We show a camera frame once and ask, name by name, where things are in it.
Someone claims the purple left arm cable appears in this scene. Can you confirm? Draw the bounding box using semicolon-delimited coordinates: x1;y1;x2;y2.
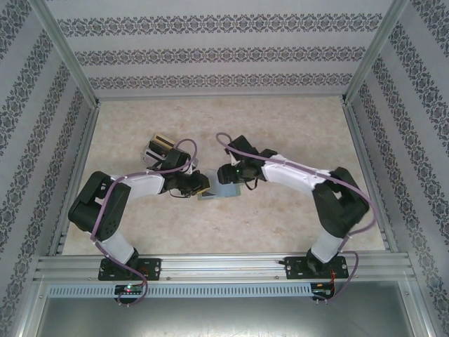
90;138;200;305

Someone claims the aluminium table side rail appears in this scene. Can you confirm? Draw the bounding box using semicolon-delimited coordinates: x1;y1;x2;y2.
48;103;102;256
340;100;400;253

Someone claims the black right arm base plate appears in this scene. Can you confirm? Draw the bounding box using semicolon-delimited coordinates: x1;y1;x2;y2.
283;256;348;281

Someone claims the aluminium front frame bar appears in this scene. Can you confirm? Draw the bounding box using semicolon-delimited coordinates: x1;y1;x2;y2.
399;277;434;337
13;277;48;337

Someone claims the pale card with black stripe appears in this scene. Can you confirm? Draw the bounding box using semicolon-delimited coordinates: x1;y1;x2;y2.
145;147;168;161

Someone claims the clear plastic box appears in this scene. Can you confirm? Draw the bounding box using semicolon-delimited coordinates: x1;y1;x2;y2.
141;132;175;164

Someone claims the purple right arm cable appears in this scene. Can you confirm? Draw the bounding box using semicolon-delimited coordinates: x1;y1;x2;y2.
215;132;378;303

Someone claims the grey slotted cable duct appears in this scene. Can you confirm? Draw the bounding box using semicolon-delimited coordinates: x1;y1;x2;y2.
47;283;314;298

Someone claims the aluminium frame post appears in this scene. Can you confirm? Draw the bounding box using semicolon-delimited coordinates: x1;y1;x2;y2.
27;0;102;108
340;0;410;106

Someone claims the aluminium mounting rail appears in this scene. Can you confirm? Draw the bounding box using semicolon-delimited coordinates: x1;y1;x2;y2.
33;253;417;282

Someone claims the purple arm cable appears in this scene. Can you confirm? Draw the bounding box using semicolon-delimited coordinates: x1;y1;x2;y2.
215;132;378;303
90;138;200;305

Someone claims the grey sheet metal panel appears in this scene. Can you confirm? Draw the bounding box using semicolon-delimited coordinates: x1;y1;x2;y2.
34;296;417;337

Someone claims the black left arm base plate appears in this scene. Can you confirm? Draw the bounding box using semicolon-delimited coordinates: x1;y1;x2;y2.
98;258;163;282

